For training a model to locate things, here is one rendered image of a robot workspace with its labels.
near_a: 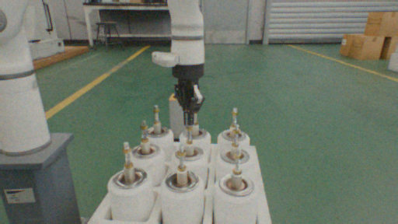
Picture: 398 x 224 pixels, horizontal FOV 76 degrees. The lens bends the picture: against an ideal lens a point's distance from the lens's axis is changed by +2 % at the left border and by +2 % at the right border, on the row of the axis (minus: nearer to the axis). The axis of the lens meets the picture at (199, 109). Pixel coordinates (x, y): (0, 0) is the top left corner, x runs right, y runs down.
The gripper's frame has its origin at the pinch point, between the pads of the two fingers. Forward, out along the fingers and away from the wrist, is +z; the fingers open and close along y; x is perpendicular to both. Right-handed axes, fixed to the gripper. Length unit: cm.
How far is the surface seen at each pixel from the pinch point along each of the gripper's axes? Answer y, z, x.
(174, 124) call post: 26.3, 13.5, -6.6
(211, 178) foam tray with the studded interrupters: -3.6, 17.1, -5.0
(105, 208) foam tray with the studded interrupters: -1.6, 17.3, 22.0
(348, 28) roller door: 288, 4, -500
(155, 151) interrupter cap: 5.0, 9.8, 7.6
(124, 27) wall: 500, 2, -94
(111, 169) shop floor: 42, 35, 15
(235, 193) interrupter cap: -18.8, 9.8, -1.6
